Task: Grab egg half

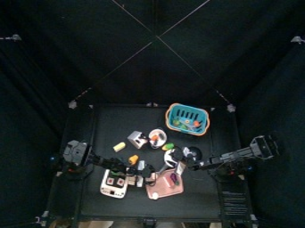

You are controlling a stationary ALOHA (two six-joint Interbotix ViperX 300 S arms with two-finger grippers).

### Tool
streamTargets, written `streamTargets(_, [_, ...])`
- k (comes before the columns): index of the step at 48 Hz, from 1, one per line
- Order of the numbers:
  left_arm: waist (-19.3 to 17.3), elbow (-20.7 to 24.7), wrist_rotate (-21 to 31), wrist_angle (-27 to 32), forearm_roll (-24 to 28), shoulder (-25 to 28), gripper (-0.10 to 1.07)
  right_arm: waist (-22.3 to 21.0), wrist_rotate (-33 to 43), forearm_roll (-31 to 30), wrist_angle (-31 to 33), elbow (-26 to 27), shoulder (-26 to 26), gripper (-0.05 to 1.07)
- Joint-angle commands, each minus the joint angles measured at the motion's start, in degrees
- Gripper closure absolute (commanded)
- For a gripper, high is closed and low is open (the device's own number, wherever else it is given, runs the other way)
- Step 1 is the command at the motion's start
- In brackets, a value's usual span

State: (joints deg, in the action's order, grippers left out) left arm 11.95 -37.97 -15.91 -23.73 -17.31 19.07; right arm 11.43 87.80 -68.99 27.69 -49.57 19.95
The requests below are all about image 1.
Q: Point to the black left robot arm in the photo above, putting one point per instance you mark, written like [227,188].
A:
[100,160]

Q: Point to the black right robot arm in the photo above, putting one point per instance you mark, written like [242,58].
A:
[239,154]

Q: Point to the black round bowl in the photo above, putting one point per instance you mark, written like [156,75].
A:
[196,152]

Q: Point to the green and yellow toy corn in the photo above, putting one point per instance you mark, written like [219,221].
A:
[168,146]

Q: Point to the orange toy pepper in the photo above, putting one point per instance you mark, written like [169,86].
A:
[133,159]

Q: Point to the pink cutting board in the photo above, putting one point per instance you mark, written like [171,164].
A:
[165,190]

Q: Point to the purple toy eggplant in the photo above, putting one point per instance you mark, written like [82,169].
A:
[173,179]

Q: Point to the white toy cash register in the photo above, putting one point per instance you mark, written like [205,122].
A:
[114,185]

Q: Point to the white plate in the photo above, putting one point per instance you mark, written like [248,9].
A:
[159,138]

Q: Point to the orange toy carrot piece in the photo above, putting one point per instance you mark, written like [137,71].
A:
[156,137]

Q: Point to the yellow toy block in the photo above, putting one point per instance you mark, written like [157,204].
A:
[120,146]

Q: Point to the orange toy fruit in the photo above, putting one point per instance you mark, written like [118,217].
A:
[197,123]

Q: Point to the grey and pink toy box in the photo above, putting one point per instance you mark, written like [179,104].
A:
[139,139]

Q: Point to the green toy vegetable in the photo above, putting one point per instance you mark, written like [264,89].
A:
[176,121]

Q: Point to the teal basket with orange rim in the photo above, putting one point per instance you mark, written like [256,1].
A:
[188,118]

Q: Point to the grey frame corner bracket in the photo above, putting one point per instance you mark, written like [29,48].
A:
[73,104]
[298,39]
[231,107]
[15,37]

